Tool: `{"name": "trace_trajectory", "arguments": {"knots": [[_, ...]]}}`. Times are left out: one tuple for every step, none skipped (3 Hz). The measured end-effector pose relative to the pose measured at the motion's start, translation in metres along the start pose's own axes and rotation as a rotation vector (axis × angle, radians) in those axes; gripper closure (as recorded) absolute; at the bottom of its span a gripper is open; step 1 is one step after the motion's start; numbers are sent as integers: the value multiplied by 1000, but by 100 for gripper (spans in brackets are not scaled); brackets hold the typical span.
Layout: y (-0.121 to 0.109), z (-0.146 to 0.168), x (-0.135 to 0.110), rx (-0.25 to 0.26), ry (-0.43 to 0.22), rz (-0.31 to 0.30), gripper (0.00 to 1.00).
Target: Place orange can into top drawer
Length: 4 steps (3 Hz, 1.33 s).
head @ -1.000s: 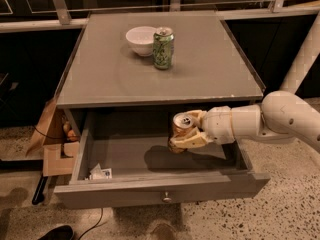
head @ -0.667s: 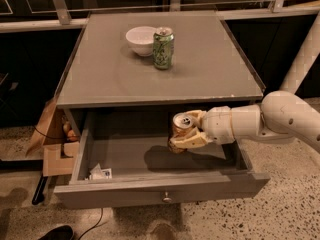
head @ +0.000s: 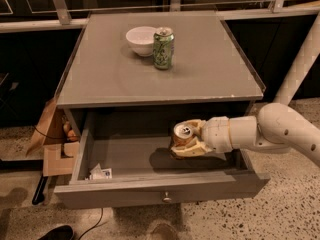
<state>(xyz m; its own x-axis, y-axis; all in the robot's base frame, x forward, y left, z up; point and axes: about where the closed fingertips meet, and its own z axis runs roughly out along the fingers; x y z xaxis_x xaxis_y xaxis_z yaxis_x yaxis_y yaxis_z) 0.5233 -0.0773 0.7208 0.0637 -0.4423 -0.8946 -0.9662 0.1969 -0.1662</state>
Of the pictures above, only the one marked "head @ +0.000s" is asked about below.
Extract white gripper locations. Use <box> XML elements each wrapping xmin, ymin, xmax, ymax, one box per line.
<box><xmin>170</xmin><ymin>116</ymin><xmax>232</xmax><ymax>159</ymax></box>

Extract orange soda can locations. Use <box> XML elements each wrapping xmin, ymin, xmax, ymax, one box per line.
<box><xmin>170</xmin><ymin>123</ymin><xmax>194</xmax><ymax>159</ymax></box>

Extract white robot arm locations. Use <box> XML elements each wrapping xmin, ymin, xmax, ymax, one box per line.
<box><xmin>171</xmin><ymin>15</ymin><xmax>320</xmax><ymax>166</ymax></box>

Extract round metal drawer knob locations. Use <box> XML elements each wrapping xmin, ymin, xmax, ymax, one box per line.
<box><xmin>162</xmin><ymin>192</ymin><xmax>172</xmax><ymax>203</ymax></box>

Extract grey open top drawer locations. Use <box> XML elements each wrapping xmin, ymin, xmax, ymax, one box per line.
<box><xmin>54</xmin><ymin>112</ymin><xmax>270</xmax><ymax>209</ymax></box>

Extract green soda can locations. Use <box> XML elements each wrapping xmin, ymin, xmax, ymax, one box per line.
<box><xmin>153</xmin><ymin>27</ymin><xmax>174</xmax><ymax>70</ymax></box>

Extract grey nightstand cabinet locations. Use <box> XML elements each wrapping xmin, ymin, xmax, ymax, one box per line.
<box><xmin>57</xmin><ymin>11</ymin><xmax>264</xmax><ymax>129</ymax></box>

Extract white paper packets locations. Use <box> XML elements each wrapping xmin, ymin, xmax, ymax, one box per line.
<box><xmin>89</xmin><ymin>164</ymin><xmax>112</xmax><ymax>180</ymax></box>

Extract white ceramic bowl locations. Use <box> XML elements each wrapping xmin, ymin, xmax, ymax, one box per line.
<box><xmin>126</xmin><ymin>26</ymin><xmax>156</xmax><ymax>57</ymax></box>

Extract brown cardboard box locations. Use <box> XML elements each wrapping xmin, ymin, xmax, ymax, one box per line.
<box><xmin>26</xmin><ymin>97</ymin><xmax>80</xmax><ymax>176</ymax></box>

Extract black shoe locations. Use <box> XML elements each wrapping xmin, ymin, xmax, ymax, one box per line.
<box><xmin>38</xmin><ymin>225</ymin><xmax>74</xmax><ymax>240</ymax></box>

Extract black bar on floor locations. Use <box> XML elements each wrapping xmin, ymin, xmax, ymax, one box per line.
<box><xmin>32</xmin><ymin>175</ymin><xmax>48</xmax><ymax>205</ymax></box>

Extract metal window railing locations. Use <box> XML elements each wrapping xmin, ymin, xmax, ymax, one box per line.
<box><xmin>0</xmin><ymin>0</ymin><xmax>320</xmax><ymax>33</ymax></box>

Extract black cable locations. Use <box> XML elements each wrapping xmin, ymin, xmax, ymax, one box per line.
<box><xmin>77</xmin><ymin>207</ymin><xmax>105</xmax><ymax>240</ymax></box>

